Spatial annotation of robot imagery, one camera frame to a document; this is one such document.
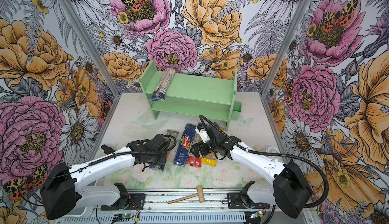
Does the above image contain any clear spaghetti bag white label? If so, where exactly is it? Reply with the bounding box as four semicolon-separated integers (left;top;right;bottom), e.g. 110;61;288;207
150;129;179;172

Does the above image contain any clear spaghetti bag dark end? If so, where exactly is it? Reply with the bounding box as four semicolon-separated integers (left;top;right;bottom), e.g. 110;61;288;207
151;67;177;101

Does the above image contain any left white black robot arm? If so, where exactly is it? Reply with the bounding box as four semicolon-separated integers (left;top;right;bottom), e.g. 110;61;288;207
40;134;177;220

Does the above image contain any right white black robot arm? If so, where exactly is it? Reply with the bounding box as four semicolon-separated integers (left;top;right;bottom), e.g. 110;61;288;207
191;124;312;219

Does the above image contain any green wooden two-tier shelf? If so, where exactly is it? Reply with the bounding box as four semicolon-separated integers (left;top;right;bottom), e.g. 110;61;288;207
139;61;242;130

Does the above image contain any yellow spaghetti bag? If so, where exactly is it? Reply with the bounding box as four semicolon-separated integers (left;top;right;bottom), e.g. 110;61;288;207
202;153;217;167

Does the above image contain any blue Barilla spaghetti bag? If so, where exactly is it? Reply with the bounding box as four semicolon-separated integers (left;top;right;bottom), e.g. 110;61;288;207
173;123;197;166

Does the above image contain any red-ended clear spaghetti bag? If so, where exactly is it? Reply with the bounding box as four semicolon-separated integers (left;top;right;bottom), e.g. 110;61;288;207
186;133;202;168

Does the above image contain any black handheld remote device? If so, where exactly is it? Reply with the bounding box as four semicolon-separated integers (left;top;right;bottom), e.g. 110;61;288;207
101;145;115;155

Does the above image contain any clear tape roll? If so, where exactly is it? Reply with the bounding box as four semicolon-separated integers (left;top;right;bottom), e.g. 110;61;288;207
266;146;280;154

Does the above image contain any small wooden mallet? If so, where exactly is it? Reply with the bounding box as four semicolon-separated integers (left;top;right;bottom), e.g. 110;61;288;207
167;185;205;205

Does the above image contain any right black corrugated cable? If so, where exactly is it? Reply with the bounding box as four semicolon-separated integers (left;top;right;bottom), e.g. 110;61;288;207
199;114;330;208

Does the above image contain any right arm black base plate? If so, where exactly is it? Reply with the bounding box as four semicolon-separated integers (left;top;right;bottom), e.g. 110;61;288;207
227;192;270;209

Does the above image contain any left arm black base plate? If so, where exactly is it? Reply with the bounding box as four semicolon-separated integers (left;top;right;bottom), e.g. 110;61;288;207
100;193;146;211

